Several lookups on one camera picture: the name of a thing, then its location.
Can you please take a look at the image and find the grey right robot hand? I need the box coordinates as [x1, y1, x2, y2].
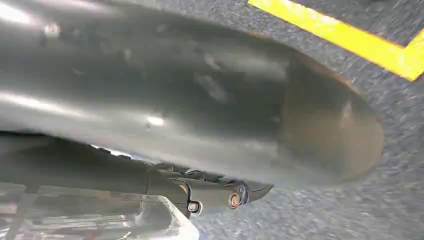
[0, 0, 386, 220]

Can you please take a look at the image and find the yellow tape line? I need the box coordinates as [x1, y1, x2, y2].
[247, 0, 424, 82]

